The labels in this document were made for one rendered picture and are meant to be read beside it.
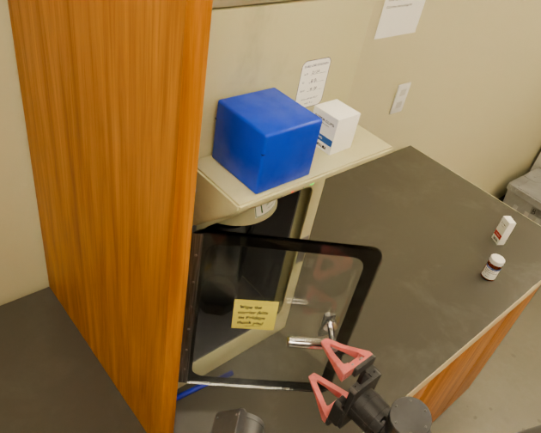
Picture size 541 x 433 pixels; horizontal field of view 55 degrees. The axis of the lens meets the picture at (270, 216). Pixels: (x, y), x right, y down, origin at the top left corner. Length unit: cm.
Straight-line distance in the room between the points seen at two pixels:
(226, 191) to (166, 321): 22
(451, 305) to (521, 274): 31
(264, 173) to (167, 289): 21
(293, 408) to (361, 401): 32
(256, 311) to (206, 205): 27
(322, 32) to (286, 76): 8
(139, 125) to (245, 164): 14
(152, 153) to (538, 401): 240
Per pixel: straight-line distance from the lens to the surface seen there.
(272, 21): 71
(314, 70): 81
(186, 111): 56
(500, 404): 267
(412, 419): 78
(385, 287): 146
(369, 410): 86
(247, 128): 65
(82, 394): 115
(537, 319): 318
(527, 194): 350
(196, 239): 80
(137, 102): 63
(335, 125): 77
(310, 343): 91
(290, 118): 67
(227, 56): 69
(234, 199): 66
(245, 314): 92
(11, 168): 115
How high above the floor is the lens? 191
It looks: 38 degrees down
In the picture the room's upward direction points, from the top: 12 degrees clockwise
